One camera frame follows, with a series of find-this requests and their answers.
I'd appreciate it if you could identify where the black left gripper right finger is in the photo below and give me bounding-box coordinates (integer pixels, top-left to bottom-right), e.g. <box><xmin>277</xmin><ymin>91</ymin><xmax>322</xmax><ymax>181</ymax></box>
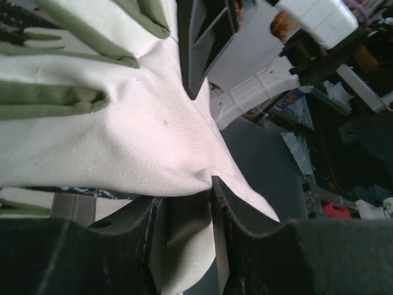
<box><xmin>211</xmin><ymin>177</ymin><xmax>392</xmax><ymax>294</ymax></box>

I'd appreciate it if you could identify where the white grey work glove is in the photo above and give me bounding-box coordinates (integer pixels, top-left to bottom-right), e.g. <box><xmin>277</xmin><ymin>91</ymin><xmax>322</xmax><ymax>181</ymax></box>
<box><xmin>1</xmin><ymin>187</ymin><xmax>132</xmax><ymax>221</ymax></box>

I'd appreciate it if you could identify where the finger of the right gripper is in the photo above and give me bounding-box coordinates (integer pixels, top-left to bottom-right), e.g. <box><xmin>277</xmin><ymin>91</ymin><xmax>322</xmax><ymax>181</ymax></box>
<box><xmin>177</xmin><ymin>0</ymin><xmax>238</xmax><ymax>100</ymax></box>

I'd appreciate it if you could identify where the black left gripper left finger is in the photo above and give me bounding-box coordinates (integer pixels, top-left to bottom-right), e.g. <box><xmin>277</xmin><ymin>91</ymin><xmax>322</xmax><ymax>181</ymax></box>
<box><xmin>1</xmin><ymin>196</ymin><xmax>167</xmax><ymax>294</ymax></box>

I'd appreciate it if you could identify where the cream glove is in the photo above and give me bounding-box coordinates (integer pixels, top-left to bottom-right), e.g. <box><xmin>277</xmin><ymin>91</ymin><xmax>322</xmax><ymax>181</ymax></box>
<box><xmin>1</xmin><ymin>1</ymin><xmax>278</xmax><ymax>294</ymax></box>

